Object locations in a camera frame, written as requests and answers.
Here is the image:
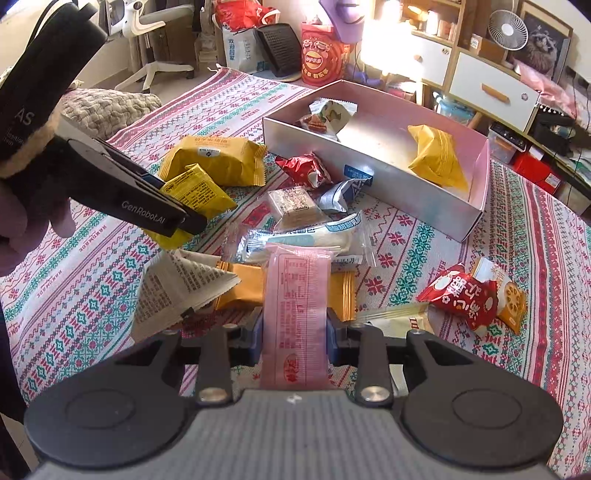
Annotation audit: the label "clear packet brown square cake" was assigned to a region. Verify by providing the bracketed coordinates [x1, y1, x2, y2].
[267, 186, 325, 232]

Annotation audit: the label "black ribbed stand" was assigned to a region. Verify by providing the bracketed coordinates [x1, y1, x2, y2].
[255, 23, 306, 83]

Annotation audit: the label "pink snack packet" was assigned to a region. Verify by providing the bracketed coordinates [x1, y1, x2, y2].
[260, 244, 334, 393]

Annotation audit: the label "white office chair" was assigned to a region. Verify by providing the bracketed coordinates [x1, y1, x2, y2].
[105, 0, 195, 93]

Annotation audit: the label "clear storage box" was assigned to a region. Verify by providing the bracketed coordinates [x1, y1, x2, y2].
[486, 121, 528, 163]

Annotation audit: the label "plain red snack packet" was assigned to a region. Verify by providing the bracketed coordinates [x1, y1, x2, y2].
[275, 154, 334, 190]

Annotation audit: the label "white bag blue print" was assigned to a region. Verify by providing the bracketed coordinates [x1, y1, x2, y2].
[221, 22, 265, 75]

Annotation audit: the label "silver blue snack packet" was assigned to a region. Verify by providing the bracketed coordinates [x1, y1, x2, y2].
[316, 177, 376, 214]

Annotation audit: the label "white desk fan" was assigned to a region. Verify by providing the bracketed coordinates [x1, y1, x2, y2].
[486, 9, 530, 52]

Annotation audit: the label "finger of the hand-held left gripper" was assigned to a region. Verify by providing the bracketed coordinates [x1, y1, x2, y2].
[179, 207, 208, 235]
[95, 137, 166, 191]

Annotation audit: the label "orange snack packet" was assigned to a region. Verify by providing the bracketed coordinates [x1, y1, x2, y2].
[213, 260, 357, 323]

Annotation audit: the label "framed animal picture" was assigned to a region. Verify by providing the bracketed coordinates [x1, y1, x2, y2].
[512, 0, 574, 85]

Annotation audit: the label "red packet white print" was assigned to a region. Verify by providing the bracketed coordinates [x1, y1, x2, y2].
[417, 262, 500, 331]

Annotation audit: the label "person's left hand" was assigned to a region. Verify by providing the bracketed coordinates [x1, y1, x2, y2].
[0, 182, 75, 278]

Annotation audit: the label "black device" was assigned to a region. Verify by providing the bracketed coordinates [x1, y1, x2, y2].
[532, 103, 579, 156]

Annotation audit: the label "small yellow snack packet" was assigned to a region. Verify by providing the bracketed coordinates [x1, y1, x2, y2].
[147, 163, 239, 251]

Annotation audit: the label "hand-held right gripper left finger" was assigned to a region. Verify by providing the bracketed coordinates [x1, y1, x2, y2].
[137, 308, 265, 407]

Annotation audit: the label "red printed shopping bag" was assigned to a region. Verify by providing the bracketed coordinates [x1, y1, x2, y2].
[300, 20, 355, 89]

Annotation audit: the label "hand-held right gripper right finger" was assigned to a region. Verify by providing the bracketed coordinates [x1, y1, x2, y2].
[326, 308, 456, 407]

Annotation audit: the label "purple object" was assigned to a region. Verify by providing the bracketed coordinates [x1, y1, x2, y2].
[318, 0, 366, 29]

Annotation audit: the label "silver pink cardboard box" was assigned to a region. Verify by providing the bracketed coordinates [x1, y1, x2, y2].
[262, 79, 491, 243]

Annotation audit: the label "orange white biscuit packet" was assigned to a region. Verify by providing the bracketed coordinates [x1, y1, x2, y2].
[471, 256, 528, 336]

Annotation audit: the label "white green snack packet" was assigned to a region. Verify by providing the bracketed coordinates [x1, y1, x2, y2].
[308, 98, 359, 140]

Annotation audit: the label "clear white pastry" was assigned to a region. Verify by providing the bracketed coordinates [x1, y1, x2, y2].
[235, 211, 371, 269]

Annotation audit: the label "knitted beige cushion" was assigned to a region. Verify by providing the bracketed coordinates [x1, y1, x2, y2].
[61, 87, 163, 141]

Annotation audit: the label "patterned woven tablecloth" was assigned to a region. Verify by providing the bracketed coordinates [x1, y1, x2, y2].
[0, 67, 591, 480]

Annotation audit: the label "cream snack packet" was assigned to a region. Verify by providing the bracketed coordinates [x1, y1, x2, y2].
[355, 306, 435, 339]

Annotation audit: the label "blue water jug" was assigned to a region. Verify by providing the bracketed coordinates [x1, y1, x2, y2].
[433, 91, 477, 126]

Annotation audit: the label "red box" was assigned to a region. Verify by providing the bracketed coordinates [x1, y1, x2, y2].
[512, 150, 565, 195]

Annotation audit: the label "red plastic bag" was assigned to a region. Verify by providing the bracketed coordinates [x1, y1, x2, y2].
[214, 0, 279, 29]

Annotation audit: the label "large yellow snack packet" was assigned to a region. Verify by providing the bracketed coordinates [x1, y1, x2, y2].
[158, 135, 269, 188]

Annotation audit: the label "newsprint triangular packet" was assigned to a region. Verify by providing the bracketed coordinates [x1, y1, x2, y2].
[133, 249, 243, 343]

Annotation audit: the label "yellow ridged snack packet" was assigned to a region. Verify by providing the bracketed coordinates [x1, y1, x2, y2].
[407, 124, 470, 191]

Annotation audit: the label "wooden cabinet white drawers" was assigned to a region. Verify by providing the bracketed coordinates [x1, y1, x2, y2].
[406, 0, 542, 136]

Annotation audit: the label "person's left forearm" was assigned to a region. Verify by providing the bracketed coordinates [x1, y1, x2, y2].
[0, 113, 68, 182]

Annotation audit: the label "small brown red packet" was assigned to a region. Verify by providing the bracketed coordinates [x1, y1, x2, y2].
[295, 113, 341, 140]

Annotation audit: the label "pink cloth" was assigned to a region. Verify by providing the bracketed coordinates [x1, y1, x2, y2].
[512, 60, 583, 121]

